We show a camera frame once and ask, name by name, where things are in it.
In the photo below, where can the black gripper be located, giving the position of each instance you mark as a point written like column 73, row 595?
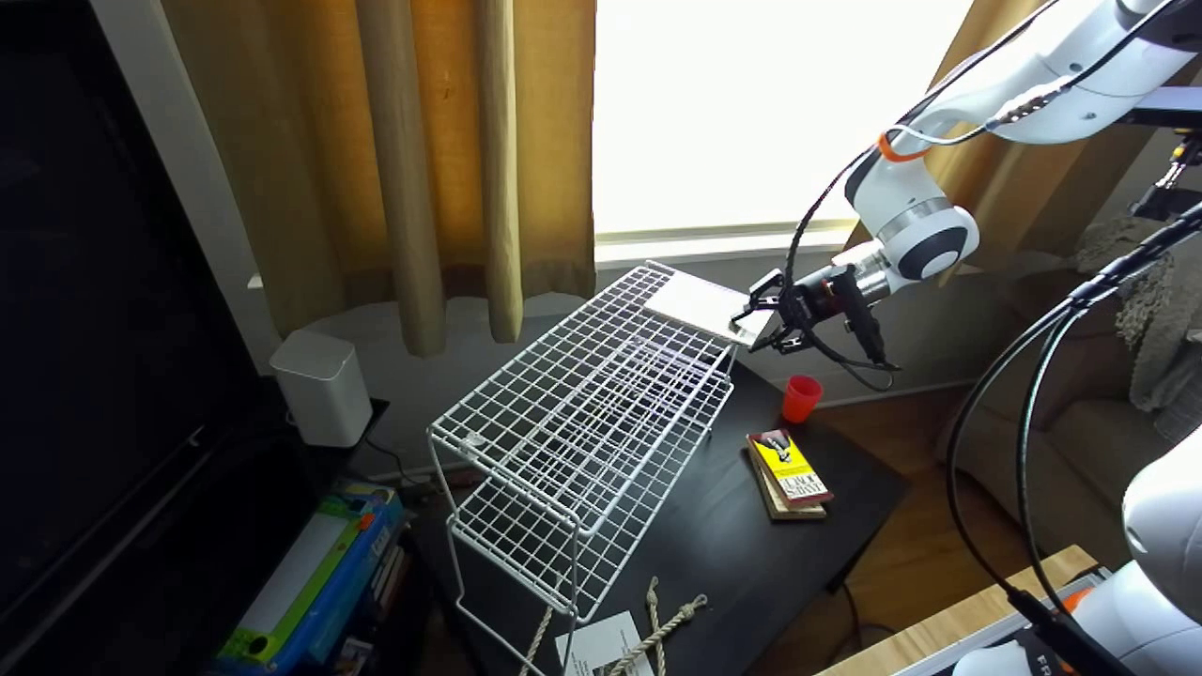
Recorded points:
column 834, row 290

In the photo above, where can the thin white book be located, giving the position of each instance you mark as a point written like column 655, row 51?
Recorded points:
column 712, row 307

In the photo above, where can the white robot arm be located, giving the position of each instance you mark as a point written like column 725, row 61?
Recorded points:
column 1058, row 75

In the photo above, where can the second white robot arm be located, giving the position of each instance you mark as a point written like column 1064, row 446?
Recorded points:
column 1142, row 615

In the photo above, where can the brown book underneath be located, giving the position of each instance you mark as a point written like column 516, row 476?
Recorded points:
column 775, row 503

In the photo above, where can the red plastic cup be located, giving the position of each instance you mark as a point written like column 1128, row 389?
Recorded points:
column 798, row 399

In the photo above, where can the black side table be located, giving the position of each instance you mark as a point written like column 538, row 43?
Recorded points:
column 696, row 524

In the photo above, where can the white card with picture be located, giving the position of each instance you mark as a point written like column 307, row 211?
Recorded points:
column 602, row 645

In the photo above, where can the tan curtain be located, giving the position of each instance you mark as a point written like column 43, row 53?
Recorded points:
column 404, row 151

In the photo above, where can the stack of colourful boxes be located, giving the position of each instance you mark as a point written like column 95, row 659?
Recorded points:
column 309, row 598

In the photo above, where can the black television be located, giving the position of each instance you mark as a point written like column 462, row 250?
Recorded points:
column 138, row 438

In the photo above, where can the white wire two-tier shelf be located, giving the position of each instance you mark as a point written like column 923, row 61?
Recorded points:
column 580, row 414

